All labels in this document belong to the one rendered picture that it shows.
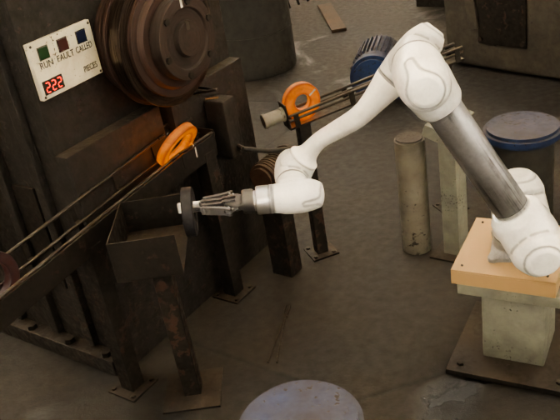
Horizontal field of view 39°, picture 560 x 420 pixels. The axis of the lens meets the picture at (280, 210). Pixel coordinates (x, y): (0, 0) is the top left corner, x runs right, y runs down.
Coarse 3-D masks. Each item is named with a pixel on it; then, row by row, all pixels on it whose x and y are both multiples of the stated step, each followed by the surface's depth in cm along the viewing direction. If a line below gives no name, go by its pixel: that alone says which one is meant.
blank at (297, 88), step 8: (288, 88) 305; (296, 88) 304; (304, 88) 306; (312, 88) 307; (288, 96) 304; (296, 96) 306; (312, 96) 308; (288, 104) 306; (312, 104) 310; (288, 112) 307; (304, 112) 310
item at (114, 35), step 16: (128, 0) 248; (112, 16) 249; (128, 16) 249; (112, 32) 249; (112, 48) 251; (112, 64) 254; (128, 64) 252; (208, 64) 285; (128, 80) 254; (144, 96) 260; (160, 96) 267
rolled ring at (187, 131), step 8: (176, 128) 271; (184, 128) 272; (192, 128) 276; (168, 136) 270; (176, 136) 270; (184, 136) 283; (192, 136) 281; (168, 144) 270; (184, 144) 284; (160, 152) 272; (168, 152) 272; (176, 152) 284; (160, 160) 274
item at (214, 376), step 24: (120, 216) 248; (144, 216) 253; (168, 216) 253; (120, 240) 244; (144, 240) 227; (168, 240) 228; (120, 264) 231; (144, 264) 231; (168, 264) 232; (168, 288) 250; (168, 312) 255; (168, 336) 260; (192, 360) 265; (168, 384) 279; (192, 384) 270; (216, 384) 275; (168, 408) 268; (192, 408) 266
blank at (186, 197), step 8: (184, 192) 236; (192, 192) 242; (184, 200) 234; (192, 200) 239; (184, 208) 233; (192, 208) 236; (184, 216) 233; (192, 216) 234; (184, 224) 234; (192, 224) 234; (192, 232) 237
